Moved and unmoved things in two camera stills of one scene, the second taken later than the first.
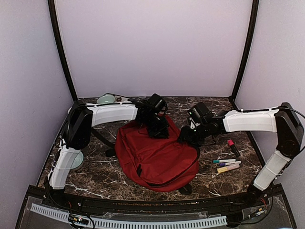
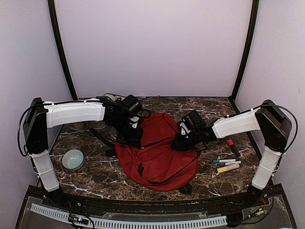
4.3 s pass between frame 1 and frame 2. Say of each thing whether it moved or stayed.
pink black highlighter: stayed
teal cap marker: stayed
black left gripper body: moved
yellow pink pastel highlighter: stayed
